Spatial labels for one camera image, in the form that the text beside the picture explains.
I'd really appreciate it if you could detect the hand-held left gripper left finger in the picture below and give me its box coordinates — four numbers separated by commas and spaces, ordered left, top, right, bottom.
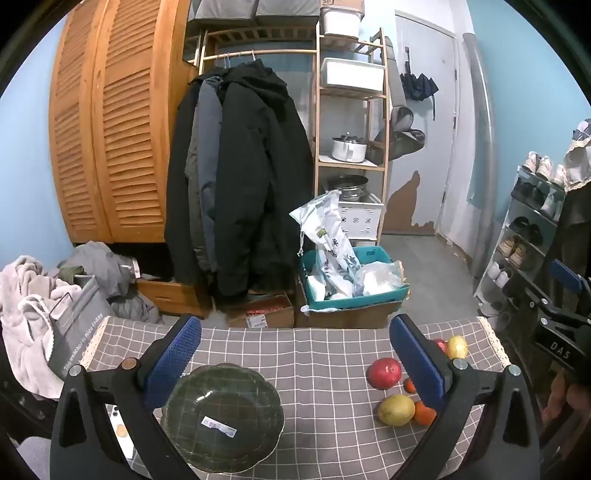
50, 315, 204, 480

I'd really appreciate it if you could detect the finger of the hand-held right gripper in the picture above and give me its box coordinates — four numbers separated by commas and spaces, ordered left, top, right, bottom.
505, 259, 583, 319

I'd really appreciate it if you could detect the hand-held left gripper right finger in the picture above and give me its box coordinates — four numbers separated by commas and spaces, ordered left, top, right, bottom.
389, 314, 543, 480

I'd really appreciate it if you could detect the large red apple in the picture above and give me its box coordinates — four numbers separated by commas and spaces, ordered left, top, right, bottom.
366, 357, 403, 391

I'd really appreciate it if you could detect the large yellow pear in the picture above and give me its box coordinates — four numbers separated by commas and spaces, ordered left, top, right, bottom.
378, 394, 416, 426

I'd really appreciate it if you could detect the green glass bowl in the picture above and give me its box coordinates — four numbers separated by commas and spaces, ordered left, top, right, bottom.
163, 363, 286, 474

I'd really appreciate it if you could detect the person's right hand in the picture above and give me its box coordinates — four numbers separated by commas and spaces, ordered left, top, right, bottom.
545, 371, 591, 420

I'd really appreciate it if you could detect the shoe rack with shoes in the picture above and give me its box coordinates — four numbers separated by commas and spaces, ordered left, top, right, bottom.
482, 152, 568, 315

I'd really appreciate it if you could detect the dark hanging cloth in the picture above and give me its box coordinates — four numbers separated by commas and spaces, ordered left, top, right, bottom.
551, 182, 591, 282

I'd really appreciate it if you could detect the wooden drawer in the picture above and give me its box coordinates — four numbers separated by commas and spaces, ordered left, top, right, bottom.
134, 276, 214, 319

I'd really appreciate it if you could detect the large brown cardboard box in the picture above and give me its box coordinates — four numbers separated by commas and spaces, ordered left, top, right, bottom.
295, 277, 405, 330

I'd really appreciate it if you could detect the teal plastic basket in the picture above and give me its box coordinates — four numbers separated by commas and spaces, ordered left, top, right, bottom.
298, 246, 411, 313

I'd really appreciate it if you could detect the clear plastic bag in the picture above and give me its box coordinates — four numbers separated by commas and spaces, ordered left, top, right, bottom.
353, 261, 405, 297

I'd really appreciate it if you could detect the small cardboard box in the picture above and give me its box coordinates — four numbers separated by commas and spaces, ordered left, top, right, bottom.
226, 293, 296, 329

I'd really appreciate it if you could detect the grey checked tablecloth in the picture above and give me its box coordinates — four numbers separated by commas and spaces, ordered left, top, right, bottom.
78, 315, 511, 480

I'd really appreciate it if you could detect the grey tote bag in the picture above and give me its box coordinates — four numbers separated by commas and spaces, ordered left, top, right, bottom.
47, 274, 117, 382

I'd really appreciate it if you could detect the white lace cloth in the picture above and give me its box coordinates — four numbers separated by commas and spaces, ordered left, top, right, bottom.
562, 119, 591, 191

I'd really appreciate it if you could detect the grey clothes pile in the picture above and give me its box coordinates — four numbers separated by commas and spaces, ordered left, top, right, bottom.
58, 242, 163, 325

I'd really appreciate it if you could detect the white perforated basket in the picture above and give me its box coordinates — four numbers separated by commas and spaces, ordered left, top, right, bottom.
338, 193, 385, 241

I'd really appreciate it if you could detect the white fleece blanket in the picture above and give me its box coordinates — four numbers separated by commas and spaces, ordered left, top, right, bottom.
0, 255, 85, 400

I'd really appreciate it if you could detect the silver pipe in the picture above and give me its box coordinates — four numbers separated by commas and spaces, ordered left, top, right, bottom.
463, 32, 501, 278

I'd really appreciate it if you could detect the printed white rice bag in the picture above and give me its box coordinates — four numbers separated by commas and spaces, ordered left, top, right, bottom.
289, 190, 362, 288

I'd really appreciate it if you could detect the pale blue door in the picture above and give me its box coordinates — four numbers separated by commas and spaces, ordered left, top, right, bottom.
385, 11, 463, 237

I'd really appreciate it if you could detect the steel pot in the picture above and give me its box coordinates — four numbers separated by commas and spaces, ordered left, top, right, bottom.
327, 174, 369, 202

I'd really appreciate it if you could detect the black hooded coat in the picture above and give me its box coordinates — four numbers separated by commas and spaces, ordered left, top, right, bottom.
215, 59, 316, 297

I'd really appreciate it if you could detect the grey jacket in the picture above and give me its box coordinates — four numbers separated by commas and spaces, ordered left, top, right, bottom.
185, 76, 228, 274

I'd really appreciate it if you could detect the white pot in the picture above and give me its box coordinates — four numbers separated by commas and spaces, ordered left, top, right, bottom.
331, 134, 369, 162

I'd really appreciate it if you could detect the wooden louvered wardrobe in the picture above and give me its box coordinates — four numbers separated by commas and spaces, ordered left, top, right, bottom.
48, 0, 200, 244

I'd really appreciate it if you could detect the dark blue umbrella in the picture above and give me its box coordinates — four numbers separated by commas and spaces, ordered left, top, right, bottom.
400, 46, 439, 121

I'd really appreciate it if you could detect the wooden shelf rack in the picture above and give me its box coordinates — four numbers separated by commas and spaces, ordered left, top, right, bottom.
194, 25, 391, 247

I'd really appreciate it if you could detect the white plastic storage box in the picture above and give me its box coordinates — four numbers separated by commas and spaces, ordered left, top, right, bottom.
321, 58, 387, 92
320, 0, 363, 40

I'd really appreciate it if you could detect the grey fabric storage box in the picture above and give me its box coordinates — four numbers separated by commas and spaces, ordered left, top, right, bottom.
187, 0, 257, 27
255, 0, 321, 28

